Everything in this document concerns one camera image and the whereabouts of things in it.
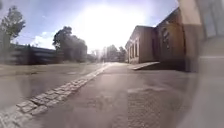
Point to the tree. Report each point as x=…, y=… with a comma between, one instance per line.
x=11, y=23

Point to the long low building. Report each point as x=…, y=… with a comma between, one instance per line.
x=40, y=55

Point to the large brick building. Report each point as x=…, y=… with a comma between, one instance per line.
x=173, y=43

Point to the grey asphalt road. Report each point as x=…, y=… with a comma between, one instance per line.
x=33, y=83

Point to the dark clump of trees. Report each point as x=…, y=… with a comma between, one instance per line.
x=70, y=45

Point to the group of trees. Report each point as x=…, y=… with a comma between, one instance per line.
x=111, y=53

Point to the gabled brick building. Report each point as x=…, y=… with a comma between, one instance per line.
x=143, y=43

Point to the grey asphalt path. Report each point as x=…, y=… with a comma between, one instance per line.
x=110, y=96

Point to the concrete ramp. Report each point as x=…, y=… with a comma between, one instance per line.
x=145, y=65

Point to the cobblestone strip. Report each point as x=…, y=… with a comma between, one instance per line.
x=40, y=101

